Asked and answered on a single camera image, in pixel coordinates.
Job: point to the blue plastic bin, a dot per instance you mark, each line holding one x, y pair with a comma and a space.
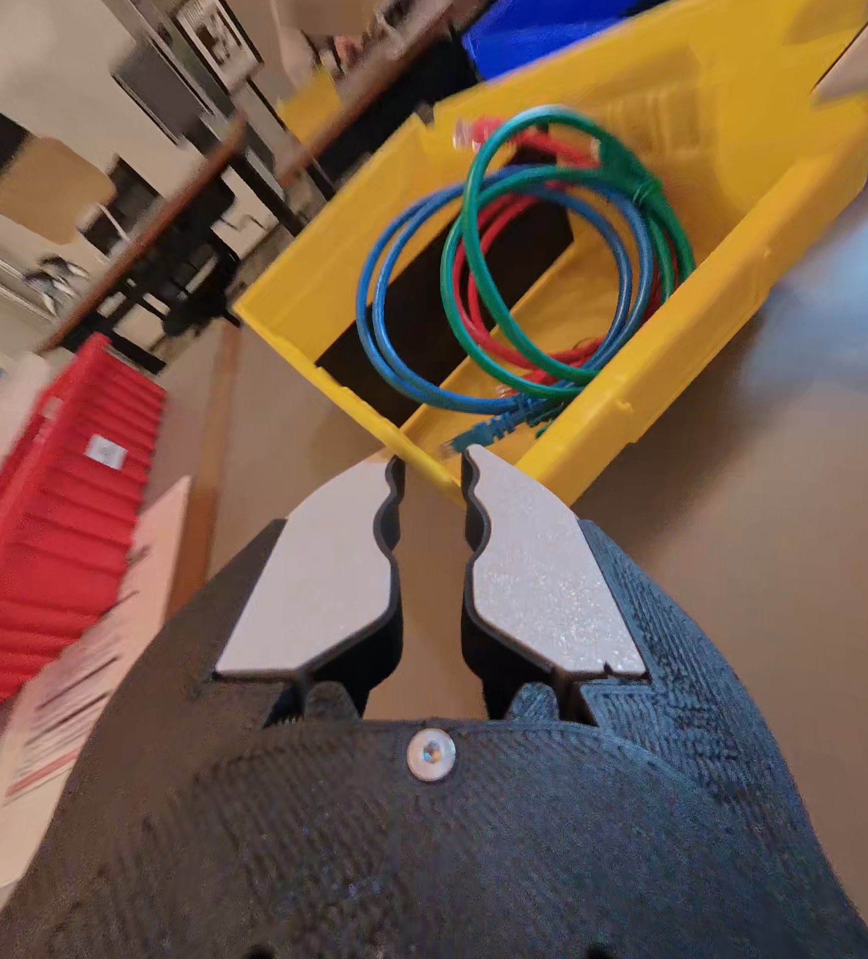
539, 30

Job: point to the red plastic bin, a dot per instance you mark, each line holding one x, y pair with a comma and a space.
44, 562

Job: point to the small yellow bin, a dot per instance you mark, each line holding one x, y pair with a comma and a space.
310, 105

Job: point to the wooden top desk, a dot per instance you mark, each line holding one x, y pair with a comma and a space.
366, 103
142, 237

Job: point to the large yellow plastic bin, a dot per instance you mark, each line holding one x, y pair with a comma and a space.
741, 150

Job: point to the light wooden chair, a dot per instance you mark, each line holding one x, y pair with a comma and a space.
52, 187

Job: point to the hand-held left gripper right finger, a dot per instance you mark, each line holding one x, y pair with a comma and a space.
546, 584

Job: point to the white paper with red print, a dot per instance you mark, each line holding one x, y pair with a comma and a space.
89, 674

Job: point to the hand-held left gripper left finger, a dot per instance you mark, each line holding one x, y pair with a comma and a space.
314, 584

